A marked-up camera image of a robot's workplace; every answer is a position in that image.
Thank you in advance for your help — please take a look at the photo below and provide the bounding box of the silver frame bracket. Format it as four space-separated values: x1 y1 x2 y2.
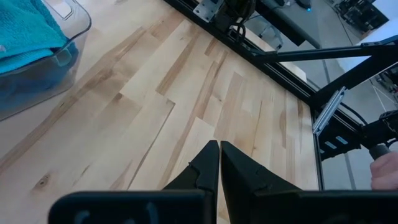
312 86 346 137

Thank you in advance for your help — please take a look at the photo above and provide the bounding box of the black handheld control handle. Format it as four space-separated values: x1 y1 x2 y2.
362 109 398 161

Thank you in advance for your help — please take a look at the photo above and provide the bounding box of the person's hand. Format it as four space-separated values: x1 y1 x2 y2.
369 151 398 191

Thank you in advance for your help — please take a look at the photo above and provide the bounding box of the black aluminium table frame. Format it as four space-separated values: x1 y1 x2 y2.
163 0 398 191

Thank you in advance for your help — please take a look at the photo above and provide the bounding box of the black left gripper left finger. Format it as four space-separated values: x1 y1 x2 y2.
48 139 220 224

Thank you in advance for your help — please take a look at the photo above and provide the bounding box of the teal microfiber towel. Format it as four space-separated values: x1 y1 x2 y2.
0 0 69 75

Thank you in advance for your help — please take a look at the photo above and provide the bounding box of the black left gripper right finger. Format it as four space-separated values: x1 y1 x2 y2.
220 141 398 224

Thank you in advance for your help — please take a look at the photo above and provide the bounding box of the clear plastic bin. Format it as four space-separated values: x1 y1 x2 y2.
0 0 93 121

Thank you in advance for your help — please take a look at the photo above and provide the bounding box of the grey side desk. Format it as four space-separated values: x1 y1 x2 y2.
245 0 323 52

